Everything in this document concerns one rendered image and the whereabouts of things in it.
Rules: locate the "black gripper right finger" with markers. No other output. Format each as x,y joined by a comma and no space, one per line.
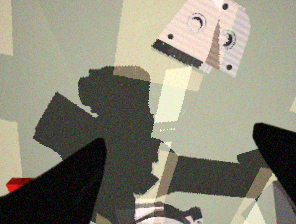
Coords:
278,148

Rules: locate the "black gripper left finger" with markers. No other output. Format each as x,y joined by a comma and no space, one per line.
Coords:
64,194

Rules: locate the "red rectangular bar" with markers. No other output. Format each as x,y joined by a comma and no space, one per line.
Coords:
15,183

